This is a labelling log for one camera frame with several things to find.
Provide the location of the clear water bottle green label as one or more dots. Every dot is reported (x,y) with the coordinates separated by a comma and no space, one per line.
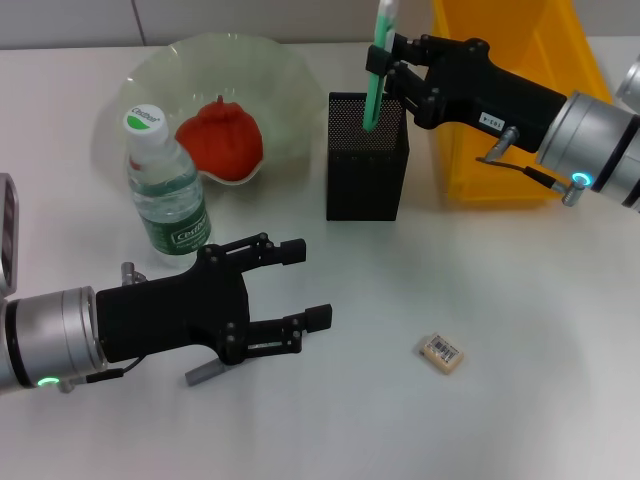
(170,200)

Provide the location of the yellow plastic bin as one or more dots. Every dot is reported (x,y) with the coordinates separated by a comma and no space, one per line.
(460,165)

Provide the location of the beige eraser with barcode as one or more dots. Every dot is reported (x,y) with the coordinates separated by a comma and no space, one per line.
(440,352)

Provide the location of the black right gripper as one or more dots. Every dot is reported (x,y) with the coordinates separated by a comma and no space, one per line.
(475,90)

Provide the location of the mint green utility knife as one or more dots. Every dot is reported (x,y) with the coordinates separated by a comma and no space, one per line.
(374,105)

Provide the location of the grey glitter pen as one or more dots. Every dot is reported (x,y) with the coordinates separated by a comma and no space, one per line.
(202,374)

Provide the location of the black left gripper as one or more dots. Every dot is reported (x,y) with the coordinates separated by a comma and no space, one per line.
(165,315)

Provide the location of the black mesh pen holder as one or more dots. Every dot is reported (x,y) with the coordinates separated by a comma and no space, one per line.
(367,190)

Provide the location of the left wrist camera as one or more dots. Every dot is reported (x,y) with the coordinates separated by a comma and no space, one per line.
(7,225)

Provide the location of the pale green wavy glass plate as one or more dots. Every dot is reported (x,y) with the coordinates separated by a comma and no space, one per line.
(240,65)

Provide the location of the red-orange fruit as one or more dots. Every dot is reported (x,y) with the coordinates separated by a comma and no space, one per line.
(225,140)

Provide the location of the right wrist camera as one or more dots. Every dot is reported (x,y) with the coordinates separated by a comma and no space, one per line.
(631,80)

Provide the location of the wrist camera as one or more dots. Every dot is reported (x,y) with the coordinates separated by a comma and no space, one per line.
(7,225)
(631,80)

